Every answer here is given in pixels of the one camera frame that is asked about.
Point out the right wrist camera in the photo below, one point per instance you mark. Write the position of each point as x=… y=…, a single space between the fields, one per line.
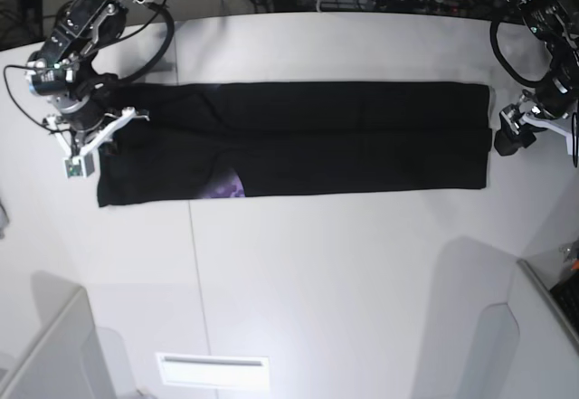
x=79 y=166

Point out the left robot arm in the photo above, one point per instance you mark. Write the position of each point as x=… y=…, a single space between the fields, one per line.
x=555 y=24

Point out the black T-shirt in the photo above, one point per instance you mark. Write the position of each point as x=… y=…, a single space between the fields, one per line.
x=296 y=138

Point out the black keyboard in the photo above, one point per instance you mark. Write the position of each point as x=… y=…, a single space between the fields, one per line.
x=566 y=296

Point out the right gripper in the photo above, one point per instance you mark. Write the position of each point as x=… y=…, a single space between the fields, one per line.
x=81 y=126

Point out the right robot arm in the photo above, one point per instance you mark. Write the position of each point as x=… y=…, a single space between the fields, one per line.
x=61 y=71

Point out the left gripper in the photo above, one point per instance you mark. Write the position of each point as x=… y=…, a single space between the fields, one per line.
x=547 y=108

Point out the black power strip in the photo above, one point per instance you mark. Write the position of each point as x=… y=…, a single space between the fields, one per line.
x=414 y=7

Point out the grey left monitor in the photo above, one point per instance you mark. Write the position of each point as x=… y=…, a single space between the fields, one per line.
x=65 y=359

